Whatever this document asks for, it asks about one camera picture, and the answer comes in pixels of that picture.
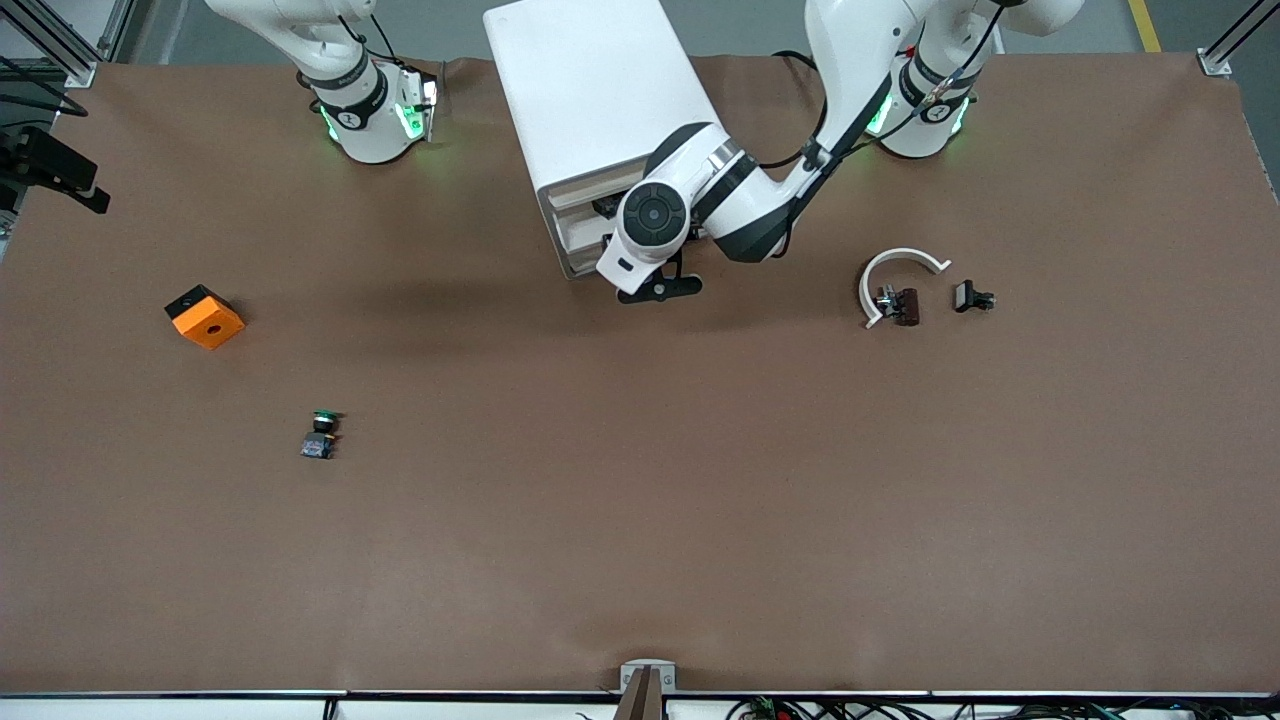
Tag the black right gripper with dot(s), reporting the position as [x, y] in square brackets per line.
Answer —
[36, 159]

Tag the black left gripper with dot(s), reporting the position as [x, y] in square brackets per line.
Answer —
[604, 208]

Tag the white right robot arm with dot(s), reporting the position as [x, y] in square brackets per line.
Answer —
[365, 120]

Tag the orange black button box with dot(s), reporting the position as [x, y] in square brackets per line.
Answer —
[210, 325]

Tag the green push button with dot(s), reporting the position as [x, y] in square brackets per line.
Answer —
[318, 445]

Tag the white curved clamp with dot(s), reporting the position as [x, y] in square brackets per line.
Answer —
[866, 285]

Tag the brown table cover sheet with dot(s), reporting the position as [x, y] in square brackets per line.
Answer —
[640, 500]

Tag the brown metal small component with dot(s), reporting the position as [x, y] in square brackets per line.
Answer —
[905, 305]

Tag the black small component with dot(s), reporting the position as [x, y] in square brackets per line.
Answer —
[965, 296]

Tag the yellow floor tape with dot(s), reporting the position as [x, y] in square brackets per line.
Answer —
[1145, 25]

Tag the grey metal table bracket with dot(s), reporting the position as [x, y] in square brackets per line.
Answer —
[648, 664]

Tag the brown wedge post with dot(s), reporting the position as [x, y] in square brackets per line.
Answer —
[645, 700]

